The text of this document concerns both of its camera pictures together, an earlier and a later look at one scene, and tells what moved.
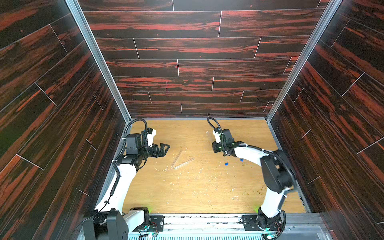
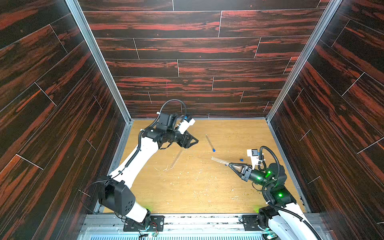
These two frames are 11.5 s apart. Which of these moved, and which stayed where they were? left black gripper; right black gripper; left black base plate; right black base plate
Moved: left black gripper; right black gripper
Stayed: left black base plate; right black base plate
